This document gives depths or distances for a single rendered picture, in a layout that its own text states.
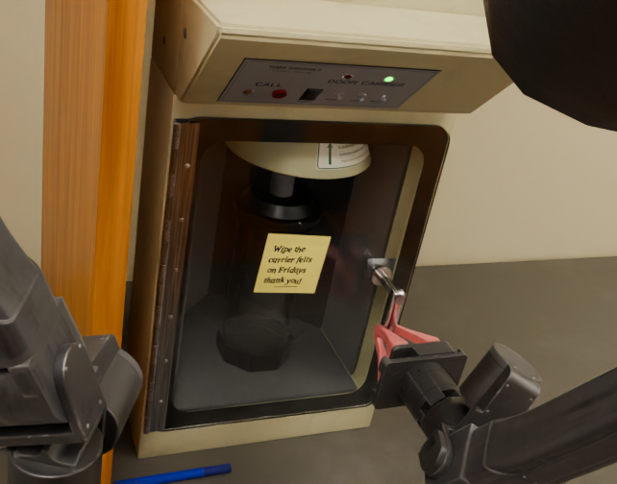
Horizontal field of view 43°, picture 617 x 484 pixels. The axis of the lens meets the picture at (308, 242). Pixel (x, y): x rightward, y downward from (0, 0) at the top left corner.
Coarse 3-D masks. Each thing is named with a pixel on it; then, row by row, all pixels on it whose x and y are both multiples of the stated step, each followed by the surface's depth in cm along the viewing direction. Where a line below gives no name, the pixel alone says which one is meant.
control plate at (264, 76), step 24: (240, 72) 68; (264, 72) 68; (288, 72) 69; (312, 72) 69; (336, 72) 70; (360, 72) 71; (384, 72) 71; (408, 72) 72; (432, 72) 73; (240, 96) 72; (264, 96) 73; (288, 96) 74; (408, 96) 78
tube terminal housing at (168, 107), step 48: (336, 0) 76; (384, 0) 77; (432, 0) 79; (480, 0) 81; (144, 144) 87; (144, 192) 88; (144, 240) 89; (144, 288) 90; (144, 336) 91; (144, 384) 91; (192, 432) 98; (240, 432) 101; (288, 432) 104
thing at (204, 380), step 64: (256, 128) 78; (320, 128) 81; (384, 128) 84; (192, 192) 79; (256, 192) 82; (320, 192) 85; (384, 192) 88; (192, 256) 83; (256, 256) 86; (384, 256) 93; (192, 320) 87; (256, 320) 91; (320, 320) 94; (192, 384) 92; (256, 384) 96; (320, 384) 100
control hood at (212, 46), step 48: (192, 0) 67; (240, 0) 69; (288, 0) 72; (192, 48) 68; (240, 48) 64; (288, 48) 65; (336, 48) 66; (384, 48) 67; (432, 48) 69; (480, 48) 70; (192, 96) 71; (432, 96) 79; (480, 96) 80
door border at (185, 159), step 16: (192, 128) 76; (192, 144) 77; (176, 160) 76; (192, 160) 77; (176, 176) 78; (192, 176) 78; (176, 192) 79; (176, 208) 80; (176, 224) 80; (176, 240) 81; (160, 256) 82; (176, 256) 82; (176, 272) 83; (160, 288) 83; (176, 288) 84; (160, 304) 84; (176, 304) 86; (160, 320) 86; (176, 320) 87; (160, 336) 87; (160, 352) 88; (160, 368) 89; (160, 384) 90; (160, 400) 92; (160, 416) 93
